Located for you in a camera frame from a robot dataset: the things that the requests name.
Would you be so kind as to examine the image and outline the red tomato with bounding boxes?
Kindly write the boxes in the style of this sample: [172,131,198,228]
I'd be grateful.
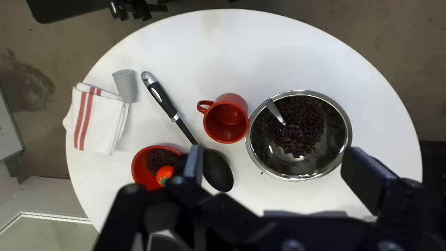
[154,165,175,187]

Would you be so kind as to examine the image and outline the black breadboard table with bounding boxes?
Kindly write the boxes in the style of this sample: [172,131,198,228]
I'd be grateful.
[25,0,171,26]

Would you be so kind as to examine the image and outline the dark coffee beans pile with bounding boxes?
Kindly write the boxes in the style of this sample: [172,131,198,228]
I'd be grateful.
[258,95,344,159]
[145,148,188,176]

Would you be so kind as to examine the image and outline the white towel with red stripes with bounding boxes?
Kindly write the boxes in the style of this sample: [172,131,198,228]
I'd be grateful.
[61,81,132,157]

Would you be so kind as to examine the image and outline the shiny metal bowl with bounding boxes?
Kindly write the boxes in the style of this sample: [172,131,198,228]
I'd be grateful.
[245,90,354,182]

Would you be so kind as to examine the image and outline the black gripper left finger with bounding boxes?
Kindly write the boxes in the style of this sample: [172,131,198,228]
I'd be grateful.
[182,144,205,187]

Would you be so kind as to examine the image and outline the black serving spoon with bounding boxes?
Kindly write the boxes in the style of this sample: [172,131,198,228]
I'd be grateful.
[139,70,235,194]

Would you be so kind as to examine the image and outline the small metal spoon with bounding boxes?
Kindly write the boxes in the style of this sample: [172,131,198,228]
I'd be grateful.
[264,98,288,129]

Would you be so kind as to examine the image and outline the red mug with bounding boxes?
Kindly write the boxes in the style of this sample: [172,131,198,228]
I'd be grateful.
[195,92,251,145]

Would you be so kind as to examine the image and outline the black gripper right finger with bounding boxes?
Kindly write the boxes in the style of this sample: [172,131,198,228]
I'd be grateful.
[340,145,401,217]

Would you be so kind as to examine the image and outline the red bowl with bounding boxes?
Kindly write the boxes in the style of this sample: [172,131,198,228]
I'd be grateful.
[129,144,188,193]

